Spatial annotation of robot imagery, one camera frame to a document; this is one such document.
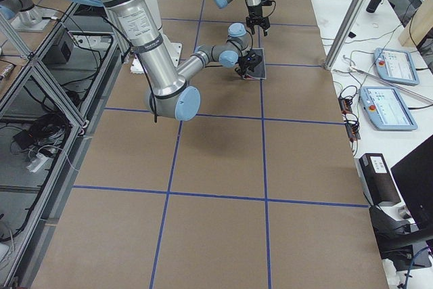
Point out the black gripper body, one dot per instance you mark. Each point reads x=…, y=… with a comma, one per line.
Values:
x=242, y=64
x=254, y=11

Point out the pink and grey towel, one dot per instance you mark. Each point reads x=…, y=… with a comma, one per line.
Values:
x=260, y=70

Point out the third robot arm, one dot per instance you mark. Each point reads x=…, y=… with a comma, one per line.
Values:
x=25, y=15

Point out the far teach pendant tablet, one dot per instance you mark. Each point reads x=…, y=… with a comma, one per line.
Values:
x=395, y=66

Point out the teach pendant tablet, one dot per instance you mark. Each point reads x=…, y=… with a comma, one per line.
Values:
x=395, y=66
x=386, y=109

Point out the near teach pendant tablet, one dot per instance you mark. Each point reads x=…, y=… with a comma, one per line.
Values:
x=386, y=109

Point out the black box with label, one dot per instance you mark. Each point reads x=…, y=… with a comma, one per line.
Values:
x=376, y=175

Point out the black monitor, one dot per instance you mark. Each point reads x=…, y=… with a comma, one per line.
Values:
x=413, y=177

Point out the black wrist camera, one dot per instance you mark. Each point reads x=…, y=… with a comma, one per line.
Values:
x=267, y=3

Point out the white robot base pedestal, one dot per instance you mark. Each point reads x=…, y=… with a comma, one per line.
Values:
x=161, y=59

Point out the aluminium frame post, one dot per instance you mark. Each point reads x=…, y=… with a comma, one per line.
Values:
x=342, y=33

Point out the aluminium frame rack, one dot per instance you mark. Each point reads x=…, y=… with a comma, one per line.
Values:
x=50, y=106

